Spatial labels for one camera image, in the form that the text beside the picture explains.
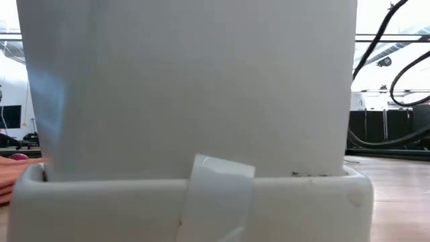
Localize white hexagonal planter pot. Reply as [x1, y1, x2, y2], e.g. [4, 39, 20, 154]
[6, 0, 374, 242]

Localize clear tape strip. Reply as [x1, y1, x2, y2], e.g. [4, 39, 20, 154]
[176, 153, 256, 242]

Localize black partition panels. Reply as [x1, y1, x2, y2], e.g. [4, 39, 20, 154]
[349, 109, 414, 151]

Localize black tripod stand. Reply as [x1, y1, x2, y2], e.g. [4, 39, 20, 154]
[22, 117, 40, 147]

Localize dark computer monitor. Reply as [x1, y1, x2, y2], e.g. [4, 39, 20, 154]
[412, 104, 430, 130]
[0, 104, 22, 130]

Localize folded orange cloth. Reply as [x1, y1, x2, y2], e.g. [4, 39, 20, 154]
[0, 157, 44, 206]

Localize thin black lighting rail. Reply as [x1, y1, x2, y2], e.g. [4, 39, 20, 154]
[361, 87, 430, 94]

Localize thick black cable conduit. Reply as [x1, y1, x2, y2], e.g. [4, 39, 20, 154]
[347, 124, 430, 151]

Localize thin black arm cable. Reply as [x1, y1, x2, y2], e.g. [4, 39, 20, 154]
[352, 0, 409, 81]
[389, 50, 430, 108]

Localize grey ventilation duct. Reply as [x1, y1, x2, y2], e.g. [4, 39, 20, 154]
[361, 23, 430, 68]

